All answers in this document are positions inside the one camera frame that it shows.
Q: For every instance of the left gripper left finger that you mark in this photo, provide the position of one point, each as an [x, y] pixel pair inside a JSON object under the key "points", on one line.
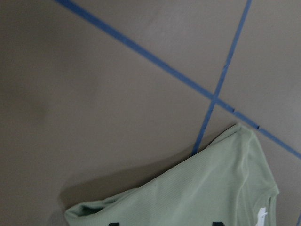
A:
{"points": [[114, 224]]}

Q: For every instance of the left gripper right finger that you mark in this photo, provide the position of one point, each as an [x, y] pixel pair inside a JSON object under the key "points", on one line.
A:
{"points": [[217, 223]]}

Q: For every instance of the olive green long-sleeve shirt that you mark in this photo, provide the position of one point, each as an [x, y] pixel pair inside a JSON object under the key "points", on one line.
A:
{"points": [[229, 181]]}

